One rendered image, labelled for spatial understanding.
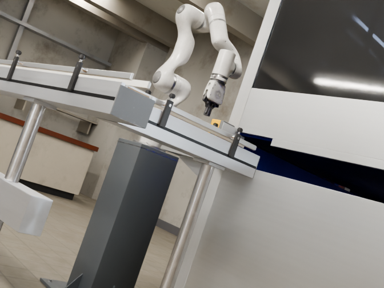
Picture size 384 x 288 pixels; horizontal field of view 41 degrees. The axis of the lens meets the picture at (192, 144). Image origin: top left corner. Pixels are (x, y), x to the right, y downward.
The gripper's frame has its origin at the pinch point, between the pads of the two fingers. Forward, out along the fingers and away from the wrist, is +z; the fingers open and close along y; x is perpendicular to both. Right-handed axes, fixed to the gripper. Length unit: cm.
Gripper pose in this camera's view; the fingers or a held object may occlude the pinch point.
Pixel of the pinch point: (207, 111)
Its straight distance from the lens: 252.7
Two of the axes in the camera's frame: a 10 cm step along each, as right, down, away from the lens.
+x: -6.5, -1.6, 7.4
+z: -3.2, 9.4, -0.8
